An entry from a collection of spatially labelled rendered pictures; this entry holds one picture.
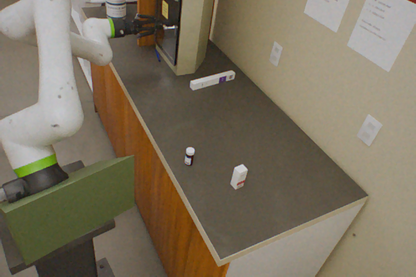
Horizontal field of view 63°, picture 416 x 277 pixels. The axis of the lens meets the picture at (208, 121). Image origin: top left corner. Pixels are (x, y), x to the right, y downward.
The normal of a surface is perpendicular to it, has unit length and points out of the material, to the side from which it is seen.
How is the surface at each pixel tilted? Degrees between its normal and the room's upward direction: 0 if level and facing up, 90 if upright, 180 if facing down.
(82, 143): 0
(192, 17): 90
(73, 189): 90
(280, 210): 0
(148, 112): 0
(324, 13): 90
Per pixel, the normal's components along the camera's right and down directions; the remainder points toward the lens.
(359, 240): -0.88, 0.20
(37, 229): 0.65, 0.55
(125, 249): 0.14, -0.77
